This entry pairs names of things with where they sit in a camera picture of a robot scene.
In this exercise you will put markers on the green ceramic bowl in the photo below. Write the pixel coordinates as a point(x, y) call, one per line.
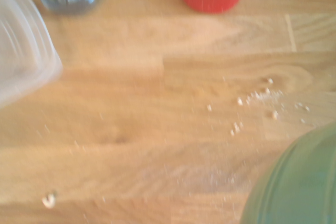
point(296, 182)

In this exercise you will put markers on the cereal crumb pile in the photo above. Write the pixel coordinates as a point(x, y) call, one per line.
point(265, 98)

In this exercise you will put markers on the clear plastic container lid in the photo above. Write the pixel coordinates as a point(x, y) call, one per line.
point(23, 51)

